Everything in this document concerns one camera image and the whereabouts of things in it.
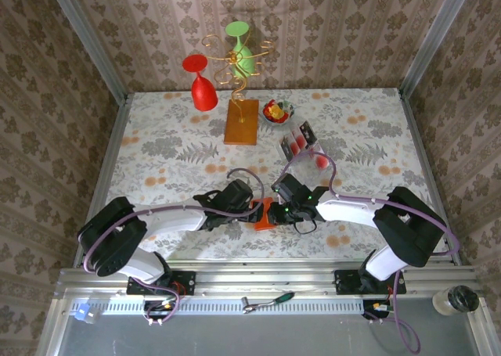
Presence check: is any orange card holder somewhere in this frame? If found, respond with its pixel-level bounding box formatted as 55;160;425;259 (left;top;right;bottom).
248;198;283;232

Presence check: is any floral patterned tablecloth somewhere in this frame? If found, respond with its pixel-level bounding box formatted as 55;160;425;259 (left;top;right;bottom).
97;88;451;261

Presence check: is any patterned candy bowl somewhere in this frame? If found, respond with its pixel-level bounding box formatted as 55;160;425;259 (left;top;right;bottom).
261;99;296;125

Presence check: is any red wine glass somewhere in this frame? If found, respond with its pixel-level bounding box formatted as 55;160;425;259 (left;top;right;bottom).
182;54;218;112

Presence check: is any black power connector box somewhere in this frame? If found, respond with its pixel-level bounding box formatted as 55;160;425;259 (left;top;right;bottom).
143;299;177;320
362;299;392;320

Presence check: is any green wine glass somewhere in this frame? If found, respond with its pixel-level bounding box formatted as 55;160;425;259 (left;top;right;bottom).
225;20;256;78

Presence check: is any clear plastic cup dark lid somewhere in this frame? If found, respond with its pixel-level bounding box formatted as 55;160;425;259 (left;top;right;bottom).
432;285;481;317

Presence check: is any blue white connector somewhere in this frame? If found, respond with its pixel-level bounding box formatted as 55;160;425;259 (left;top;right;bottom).
72;301;99;325

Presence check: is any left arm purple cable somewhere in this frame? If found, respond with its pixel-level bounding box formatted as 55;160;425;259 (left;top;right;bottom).
84;167;265;328

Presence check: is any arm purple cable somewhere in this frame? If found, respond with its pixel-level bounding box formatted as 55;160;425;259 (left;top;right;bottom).
84;167;265;328
283;150;461;353

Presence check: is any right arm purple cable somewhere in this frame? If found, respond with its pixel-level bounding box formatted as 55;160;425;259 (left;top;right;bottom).
283;150;461;353

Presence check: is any wide aluminium mounting rail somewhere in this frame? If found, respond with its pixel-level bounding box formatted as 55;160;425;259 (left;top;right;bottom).
54;260;485;300

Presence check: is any gold wire rack wooden base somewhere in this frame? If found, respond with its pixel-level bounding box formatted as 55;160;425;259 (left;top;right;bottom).
201;34;275;146

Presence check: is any ratchet wrench green handle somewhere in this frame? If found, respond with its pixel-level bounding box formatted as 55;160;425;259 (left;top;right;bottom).
241;291;295;315

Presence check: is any white slotted cable duct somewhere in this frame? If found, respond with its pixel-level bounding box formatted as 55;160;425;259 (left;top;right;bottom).
70;296;367;316

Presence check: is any aluminium table side rail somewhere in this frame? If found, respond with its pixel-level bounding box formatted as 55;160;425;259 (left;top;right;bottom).
397;89;463;265
72;93;132;267

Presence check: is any aluminium frame post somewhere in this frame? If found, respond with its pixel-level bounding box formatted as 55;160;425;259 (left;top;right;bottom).
398;0;478;99
43;0;130;106

